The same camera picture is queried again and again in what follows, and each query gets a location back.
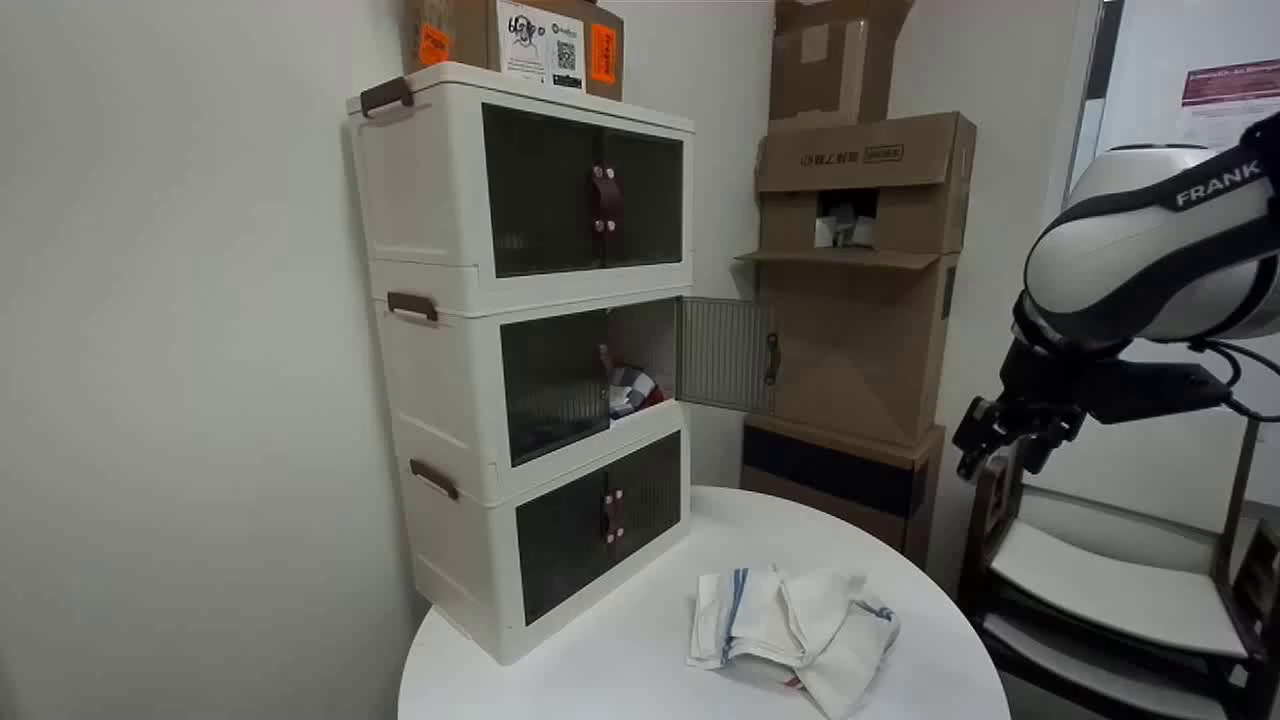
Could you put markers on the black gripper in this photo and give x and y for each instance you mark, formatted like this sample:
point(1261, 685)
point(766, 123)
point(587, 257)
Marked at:
point(1042, 393)

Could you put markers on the dark translucent cabinet door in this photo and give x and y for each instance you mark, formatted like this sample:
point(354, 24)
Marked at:
point(543, 184)
point(655, 193)
point(555, 393)
point(560, 545)
point(648, 490)
point(724, 355)

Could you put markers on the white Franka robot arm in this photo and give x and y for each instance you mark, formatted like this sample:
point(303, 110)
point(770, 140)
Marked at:
point(1146, 253)

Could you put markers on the packets inside cabinet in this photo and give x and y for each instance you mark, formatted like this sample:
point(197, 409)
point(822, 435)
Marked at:
point(633, 386)

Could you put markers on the white stackable storage cabinet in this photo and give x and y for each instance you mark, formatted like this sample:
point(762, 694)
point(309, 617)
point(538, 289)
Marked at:
point(464, 561)
point(424, 184)
point(446, 386)

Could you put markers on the cardboard box with dark band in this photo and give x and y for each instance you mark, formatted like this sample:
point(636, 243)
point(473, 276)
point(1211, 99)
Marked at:
point(834, 475)

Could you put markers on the white cloth with blue stripe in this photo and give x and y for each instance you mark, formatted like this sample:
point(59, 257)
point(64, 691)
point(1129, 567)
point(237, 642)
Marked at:
point(800, 632)

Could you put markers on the plain tall cardboard box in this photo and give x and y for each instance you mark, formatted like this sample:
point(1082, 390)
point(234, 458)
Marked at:
point(834, 62)

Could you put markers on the cardboard box with orange stickers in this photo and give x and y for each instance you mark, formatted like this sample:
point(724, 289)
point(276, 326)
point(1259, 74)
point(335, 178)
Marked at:
point(464, 32)

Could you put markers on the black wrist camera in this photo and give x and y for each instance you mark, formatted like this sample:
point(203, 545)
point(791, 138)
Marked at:
point(1153, 386)

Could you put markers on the white chair with dark frame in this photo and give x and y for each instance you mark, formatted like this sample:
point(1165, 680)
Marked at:
point(1123, 587)

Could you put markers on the wall poster with red header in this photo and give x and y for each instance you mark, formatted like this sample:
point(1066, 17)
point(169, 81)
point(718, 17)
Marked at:
point(1233, 86)

